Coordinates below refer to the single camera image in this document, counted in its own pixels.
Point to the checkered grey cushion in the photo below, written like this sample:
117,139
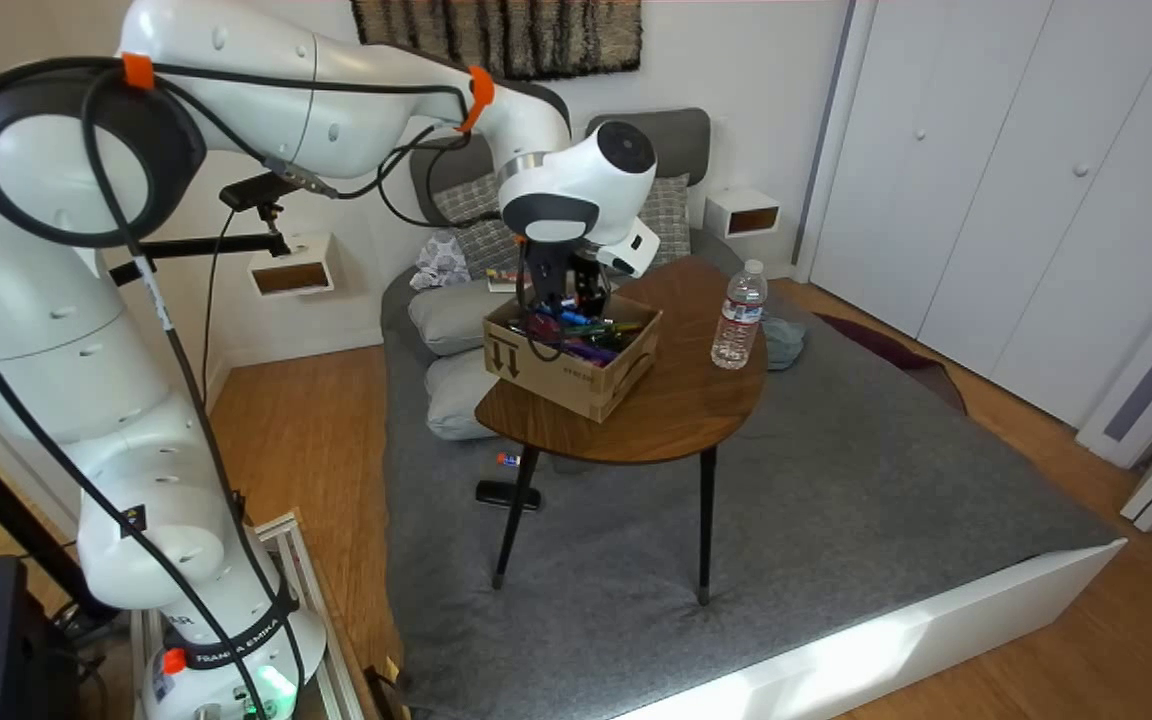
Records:
482,205

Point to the clear plastic water bottle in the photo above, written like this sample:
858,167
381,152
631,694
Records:
739,320

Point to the pink marker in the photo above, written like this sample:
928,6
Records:
576,348

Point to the large light grey pillow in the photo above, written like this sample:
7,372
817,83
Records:
457,394

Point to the wooden table with black legs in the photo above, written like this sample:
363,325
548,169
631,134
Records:
669,400

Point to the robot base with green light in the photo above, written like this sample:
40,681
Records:
210,686

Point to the aluminium frame stand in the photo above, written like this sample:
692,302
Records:
318,600

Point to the white crumpled plastic bag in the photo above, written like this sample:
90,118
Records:
438,262

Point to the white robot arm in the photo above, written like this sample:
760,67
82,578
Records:
56,332

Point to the white bed frame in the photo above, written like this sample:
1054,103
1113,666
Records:
897,643

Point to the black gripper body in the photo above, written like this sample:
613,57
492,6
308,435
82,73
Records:
561,279

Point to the white wooden wall shelf box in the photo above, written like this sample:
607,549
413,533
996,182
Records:
293,274
741,212

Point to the dark woven wall hanging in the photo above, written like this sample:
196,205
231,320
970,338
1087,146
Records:
499,34

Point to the blue marker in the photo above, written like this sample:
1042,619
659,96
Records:
576,320

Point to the blue grey blanket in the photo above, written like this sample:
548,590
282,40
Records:
786,347

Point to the cardboard box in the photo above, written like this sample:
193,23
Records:
576,381

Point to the white closet door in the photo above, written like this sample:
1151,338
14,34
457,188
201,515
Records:
1097,226
897,162

